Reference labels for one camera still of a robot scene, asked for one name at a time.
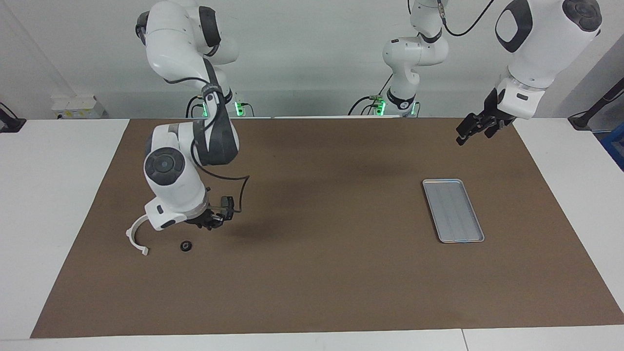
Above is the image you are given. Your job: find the white semicircular plastic bracket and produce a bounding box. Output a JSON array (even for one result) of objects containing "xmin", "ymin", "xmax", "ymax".
[{"xmin": 126, "ymin": 214, "xmax": 149, "ymax": 257}]

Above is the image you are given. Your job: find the black base cable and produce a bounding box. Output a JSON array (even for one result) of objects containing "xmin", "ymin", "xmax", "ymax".
[
  {"xmin": 185, "ymin": 95, "xmax": 205, "ymax": 118},
  {"xmin": 348, "ymin": 72, "xmax": 393, "ymax": 116}
]

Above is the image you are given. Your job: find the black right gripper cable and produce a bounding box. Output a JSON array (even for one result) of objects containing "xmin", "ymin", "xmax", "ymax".
[{"xmin": 163, "ymin": 77, "xmax": 250, "ymax": 214}]

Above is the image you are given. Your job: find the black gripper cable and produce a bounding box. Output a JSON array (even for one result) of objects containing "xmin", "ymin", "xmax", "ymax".
[
  {"xmin": 163, "ymin": 77, "xmax": 250, "ymax": 214},
  {"xmin": 437, "ymin": 0, "xmax": 495, "ymax": 38}
]

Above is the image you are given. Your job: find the black left base cable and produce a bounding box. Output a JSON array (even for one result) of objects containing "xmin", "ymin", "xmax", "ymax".
[{"xmin": 348, "ymin": 72, "xmax": 393, "ymax": 116}]

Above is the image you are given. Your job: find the black clamp mount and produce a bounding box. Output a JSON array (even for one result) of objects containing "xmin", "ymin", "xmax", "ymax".
[{"xmin": 0, "ymin": 102, "xmax": 26, "ymax": 133}]

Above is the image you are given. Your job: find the silver metal tray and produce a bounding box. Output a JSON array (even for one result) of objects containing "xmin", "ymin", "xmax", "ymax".
[{"xmin": 422, "ymin": 178, "xmax": 486, "ymax": 244}]

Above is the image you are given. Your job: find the white box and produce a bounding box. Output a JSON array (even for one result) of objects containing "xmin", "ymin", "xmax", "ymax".
[{"xmin": 51, "ymin": 94, "xmax": 105, "ymax": 120}]

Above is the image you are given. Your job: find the brown table mat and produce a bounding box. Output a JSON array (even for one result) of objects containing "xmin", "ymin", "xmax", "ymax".
[{"xmin": 30, "ymin": 117, "xmax": 624, "ymax": 339}]

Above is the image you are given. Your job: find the black right base cable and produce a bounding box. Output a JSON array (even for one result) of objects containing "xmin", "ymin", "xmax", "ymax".
[{"xmin": 185, "ymin": 95, "xmax": 205, "ymax": 118}]

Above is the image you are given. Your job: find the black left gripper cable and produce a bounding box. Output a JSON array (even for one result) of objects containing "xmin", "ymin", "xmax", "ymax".
[{"xmin": 437, "ymin": 0, "xmax": 495, "ymax": 38}]

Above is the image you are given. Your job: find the blue crate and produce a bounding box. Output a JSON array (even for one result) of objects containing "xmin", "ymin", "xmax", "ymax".
[{"xmin": 601, "ymin": 122, "xmax": 624, "ymax": 171}]

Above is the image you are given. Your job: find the black angled stand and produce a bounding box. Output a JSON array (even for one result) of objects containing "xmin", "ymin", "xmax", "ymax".
[{"xmin": 568, "ymin": 78, "xmax": 624, "ymax": 131}]

